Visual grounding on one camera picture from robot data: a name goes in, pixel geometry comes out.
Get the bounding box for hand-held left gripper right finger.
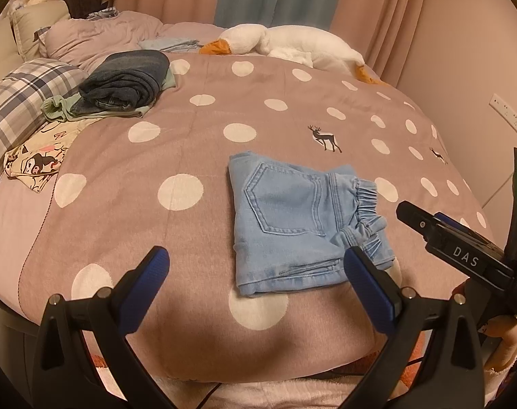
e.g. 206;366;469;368
341;246;487;409

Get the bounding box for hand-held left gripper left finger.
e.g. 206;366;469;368
30;246;178;409

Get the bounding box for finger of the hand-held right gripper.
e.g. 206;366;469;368
433;212;470;231
396;201;439;240

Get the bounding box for light blue denim pants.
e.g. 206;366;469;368
228;151;396;298

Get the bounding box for person's right hand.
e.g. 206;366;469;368
482;315;517;372

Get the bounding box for pink polka dot blanket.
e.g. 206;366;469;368
17;51;489;382

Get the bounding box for pink bed sheet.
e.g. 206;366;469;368
0;166;57;320

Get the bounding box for cartoon print cloth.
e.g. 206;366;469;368
3;117;99;194

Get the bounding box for light green garment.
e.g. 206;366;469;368
42;70;176;121

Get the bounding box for folded dark blue jeans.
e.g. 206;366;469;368
78;50;171;110

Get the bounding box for plaid pillow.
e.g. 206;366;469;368
0;59;89;199

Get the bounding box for white goose plush toy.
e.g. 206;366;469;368
199;24;387;87

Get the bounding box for folded light blue cloth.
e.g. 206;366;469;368
139;38;202;53

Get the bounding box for pink duvet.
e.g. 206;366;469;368
39;11;225;73

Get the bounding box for blue plaid garment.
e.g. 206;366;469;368
86;6;119;21

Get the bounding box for beige pillow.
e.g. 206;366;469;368
9;0;72;62

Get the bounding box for black cloth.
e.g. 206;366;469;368
59;0;106;20

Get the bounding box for white wall power strip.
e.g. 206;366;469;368
489;92;517;139

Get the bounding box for black cable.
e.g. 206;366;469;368
199;381;223;409

